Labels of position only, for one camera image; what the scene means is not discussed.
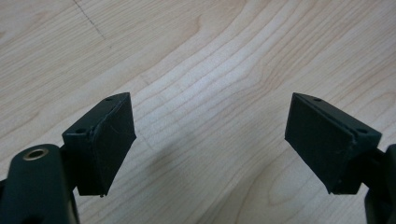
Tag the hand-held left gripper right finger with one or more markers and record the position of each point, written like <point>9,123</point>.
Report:
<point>323,140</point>

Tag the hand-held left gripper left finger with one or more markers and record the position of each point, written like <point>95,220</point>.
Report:
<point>106,140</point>

